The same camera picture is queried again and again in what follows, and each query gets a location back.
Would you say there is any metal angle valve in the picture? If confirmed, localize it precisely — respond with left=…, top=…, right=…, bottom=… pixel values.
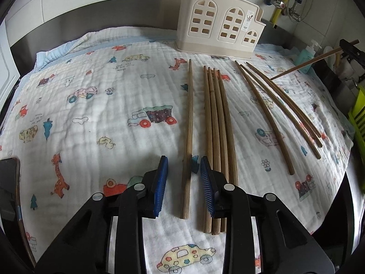
left=286, top=6, right=302, bottom=23

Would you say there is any cartoon printed white cloth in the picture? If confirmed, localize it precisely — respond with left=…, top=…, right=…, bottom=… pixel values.
left=0, top=24, right=357, bottom=274

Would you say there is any beige plastic utensil holder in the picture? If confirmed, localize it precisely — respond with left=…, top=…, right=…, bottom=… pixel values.
left=175, top=0, right=266, bottom=59

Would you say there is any white microwave oven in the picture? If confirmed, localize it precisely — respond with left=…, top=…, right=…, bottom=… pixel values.
left=0, top=20, right=21, bottom=109

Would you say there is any green plastic rack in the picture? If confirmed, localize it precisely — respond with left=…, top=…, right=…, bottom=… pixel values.
left=348, top=85, right=365, bottom=149

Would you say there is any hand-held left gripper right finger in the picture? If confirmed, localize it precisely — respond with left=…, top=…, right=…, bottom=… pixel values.
left=200, top=156, right=328, bottom=274

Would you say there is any teal soap pump bottle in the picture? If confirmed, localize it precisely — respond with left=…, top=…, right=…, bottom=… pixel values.
left=298, top=40, right=323, bottom=67

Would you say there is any brown wooden chopstick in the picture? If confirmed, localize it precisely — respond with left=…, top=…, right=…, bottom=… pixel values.
left=217, top=70, right=239, bottom=187
left=234, top=61, right=295, bottom=176
left=240, top=64, right=322, bottom=160
left=246, top=62, right=324, bottom=143
left=212, top=68, right=229, bottom=233
left=203, top=66, right=213, bottom=233
left=208, top=67, right=221, bottom=235
left=270, top=39, right=360, bottom=80
left=245, top=62, right=322, bottom=149
left=180, top=59, right=194, bottom=220

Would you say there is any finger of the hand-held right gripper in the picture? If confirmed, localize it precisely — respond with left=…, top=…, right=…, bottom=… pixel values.
left=340, top=39, right=365, bottom=63

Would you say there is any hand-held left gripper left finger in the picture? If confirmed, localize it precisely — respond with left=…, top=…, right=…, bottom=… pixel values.
left=34, top=155, right=169, bottom=274

